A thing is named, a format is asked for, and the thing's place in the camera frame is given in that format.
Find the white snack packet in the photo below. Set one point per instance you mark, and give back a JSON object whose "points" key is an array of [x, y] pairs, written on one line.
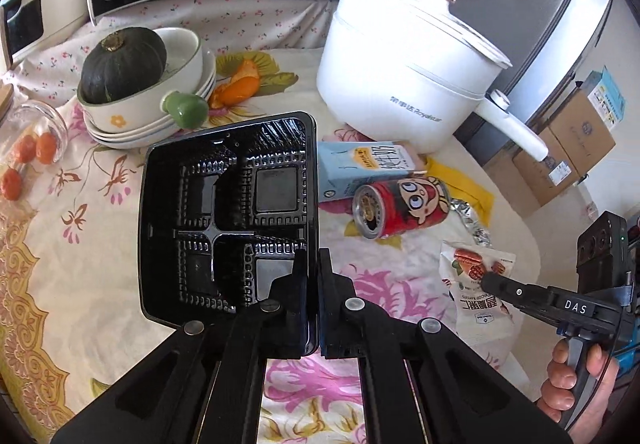
{"points": [[472, 319]]}

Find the dark green squash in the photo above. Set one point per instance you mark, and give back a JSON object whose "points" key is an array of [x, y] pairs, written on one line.
{"points": [[122, 66]]}

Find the yellow snack packet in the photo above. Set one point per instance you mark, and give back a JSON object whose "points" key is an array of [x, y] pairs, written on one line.
{"points": [[465, 179]]}

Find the white kitchen appliance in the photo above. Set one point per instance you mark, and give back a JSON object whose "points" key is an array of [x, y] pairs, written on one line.
{"points": [[50, 8]]}

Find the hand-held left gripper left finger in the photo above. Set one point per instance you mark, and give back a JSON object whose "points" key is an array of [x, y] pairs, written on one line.
{"points": [[285, 294]]}

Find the floral tablecloth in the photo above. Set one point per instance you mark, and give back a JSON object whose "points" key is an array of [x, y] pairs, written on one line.
{"points": [[90, 234]]}

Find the white electric cooking pot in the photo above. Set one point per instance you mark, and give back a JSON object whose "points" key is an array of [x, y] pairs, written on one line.
{"points": [[390, 68]]}

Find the stack of white plates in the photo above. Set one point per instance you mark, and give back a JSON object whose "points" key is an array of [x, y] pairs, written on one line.
{"points": [[150, 133]]}

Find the red drink can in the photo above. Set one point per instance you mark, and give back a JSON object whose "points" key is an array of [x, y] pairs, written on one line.
{"points": [[400, 209]]}

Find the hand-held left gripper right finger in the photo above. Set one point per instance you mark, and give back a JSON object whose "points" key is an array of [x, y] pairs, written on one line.
{"points": [[332, 294]]}

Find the light blue milk carton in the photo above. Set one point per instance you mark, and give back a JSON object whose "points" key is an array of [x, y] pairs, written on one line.
{"points": [[360, 168]]}

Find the blue and white box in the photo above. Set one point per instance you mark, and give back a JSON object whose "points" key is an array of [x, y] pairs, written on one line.
{"points": [[607, 91]]}

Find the white cherry print cloth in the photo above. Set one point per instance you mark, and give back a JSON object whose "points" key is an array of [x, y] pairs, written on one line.
{"points": [[240, 8]]}

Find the person's right hand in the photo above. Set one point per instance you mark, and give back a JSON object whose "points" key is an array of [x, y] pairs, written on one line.
{"points": [[557, 374]]}

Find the brown cardboard box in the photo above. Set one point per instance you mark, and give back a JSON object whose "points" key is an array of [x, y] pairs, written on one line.
{"points": [[582, 136], [537, 173]]}

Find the clear glass jar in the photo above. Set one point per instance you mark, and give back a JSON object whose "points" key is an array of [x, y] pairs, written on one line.
{"points": [[47, 116]]}

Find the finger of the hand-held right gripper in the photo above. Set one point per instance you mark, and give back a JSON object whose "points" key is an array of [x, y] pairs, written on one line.
{"points": [[530, 296]]}

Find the wooden jar lid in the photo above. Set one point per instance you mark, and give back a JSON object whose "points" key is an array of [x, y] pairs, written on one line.
{"points": [[6, 103]]}

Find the small orange fruit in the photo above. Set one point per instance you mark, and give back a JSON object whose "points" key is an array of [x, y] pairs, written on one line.
{"points": [[25, 148], [46, 146], [11, 184]]}

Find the black plastic food tray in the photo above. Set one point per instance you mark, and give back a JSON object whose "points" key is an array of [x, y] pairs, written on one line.
{"points": [[225, 224]]}

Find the orange peel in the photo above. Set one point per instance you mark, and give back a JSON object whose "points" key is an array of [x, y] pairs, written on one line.
{"points": [[237, 86]]}

